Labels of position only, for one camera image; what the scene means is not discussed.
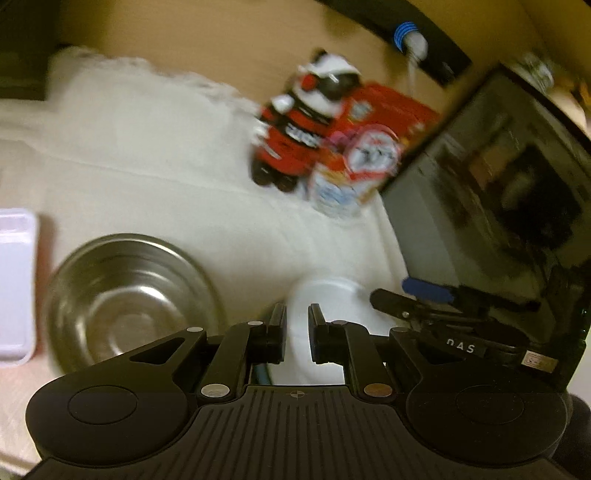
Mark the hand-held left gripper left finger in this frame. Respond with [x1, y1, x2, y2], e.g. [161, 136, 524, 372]
[129, 302, 289, 400]

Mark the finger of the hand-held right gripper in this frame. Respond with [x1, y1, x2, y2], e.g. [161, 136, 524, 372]
[403, 277, 541, 312]
[370, 288, 462, 325]

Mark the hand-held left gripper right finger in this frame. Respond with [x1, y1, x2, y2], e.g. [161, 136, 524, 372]
[308, 303, 416, 400]

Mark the white round container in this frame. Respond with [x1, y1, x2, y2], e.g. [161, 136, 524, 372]
[286, 276, 386, 385]

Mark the red cereal bag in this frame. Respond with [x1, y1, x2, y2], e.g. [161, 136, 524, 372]
[307, 82, 439, 220]

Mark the stainless steel bowl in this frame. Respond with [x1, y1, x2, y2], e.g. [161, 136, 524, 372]
[41, 233, 223, 372]

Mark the white cloth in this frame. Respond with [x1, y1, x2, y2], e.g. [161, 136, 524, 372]
[0, 46, 416, 370]

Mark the red black bear figurine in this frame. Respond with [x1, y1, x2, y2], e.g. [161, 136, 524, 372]
[249, 48, 363, 192]

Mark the black power strip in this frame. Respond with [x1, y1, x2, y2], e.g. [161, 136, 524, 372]
[318, 0, 472, 86]

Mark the blue round plug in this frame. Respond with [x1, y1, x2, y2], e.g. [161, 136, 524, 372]
[392, 22, 419, 49]

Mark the white plastic tray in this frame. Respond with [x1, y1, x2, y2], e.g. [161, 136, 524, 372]
[0, 209, 38, 367]

